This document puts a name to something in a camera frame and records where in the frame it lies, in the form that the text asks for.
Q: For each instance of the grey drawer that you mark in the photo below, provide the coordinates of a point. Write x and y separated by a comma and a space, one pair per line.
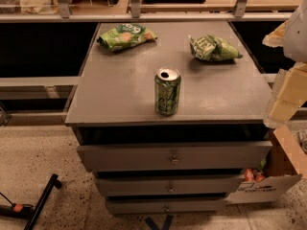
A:
169, 185
164, 206
172, 156

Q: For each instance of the green soda can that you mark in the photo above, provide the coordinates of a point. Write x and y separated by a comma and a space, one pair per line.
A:
166, 90

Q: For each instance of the top grey drawer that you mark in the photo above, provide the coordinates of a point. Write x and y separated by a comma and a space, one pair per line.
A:
172, 156

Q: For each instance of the grey drawer cabinet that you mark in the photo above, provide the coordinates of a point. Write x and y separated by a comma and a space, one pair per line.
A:
163, 131

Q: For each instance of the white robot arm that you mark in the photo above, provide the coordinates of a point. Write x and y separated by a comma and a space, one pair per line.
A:
295, 37

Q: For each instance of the green cracker snack bag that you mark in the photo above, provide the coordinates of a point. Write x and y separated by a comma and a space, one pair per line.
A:
124, 36

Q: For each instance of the green jalapeno chip bag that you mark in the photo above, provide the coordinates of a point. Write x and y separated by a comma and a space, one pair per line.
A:
213, 48

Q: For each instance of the middle grey drawer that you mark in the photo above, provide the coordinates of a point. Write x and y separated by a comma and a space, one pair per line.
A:
169, 185

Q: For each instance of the cardboard box with snacks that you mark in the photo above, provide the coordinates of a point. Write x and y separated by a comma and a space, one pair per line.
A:
286, 165

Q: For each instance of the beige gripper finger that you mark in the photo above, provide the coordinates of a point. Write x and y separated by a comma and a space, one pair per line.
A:
289, 94
276, 37

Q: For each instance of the black floor stand leg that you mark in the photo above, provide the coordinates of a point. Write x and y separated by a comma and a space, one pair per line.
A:
27, 211

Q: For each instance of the metal shelf rail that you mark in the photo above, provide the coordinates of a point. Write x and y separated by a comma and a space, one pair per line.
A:
136, 10

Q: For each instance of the bottom grey drawer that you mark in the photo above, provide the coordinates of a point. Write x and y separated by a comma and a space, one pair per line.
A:
164, 206

